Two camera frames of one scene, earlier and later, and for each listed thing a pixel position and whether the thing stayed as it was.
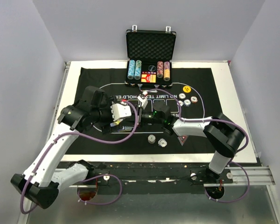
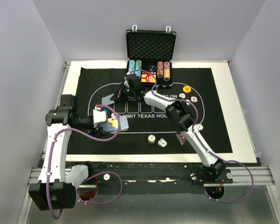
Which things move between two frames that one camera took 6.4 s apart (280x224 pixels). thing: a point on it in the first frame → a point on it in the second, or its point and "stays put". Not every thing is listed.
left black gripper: x=105 y=127 → x=97 y=133
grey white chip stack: x=151 y=139 stays put
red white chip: x=193 y=99 stays put
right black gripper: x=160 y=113 → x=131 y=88
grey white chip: x=182 y=95 stays put
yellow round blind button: x=186 y=89 stays put
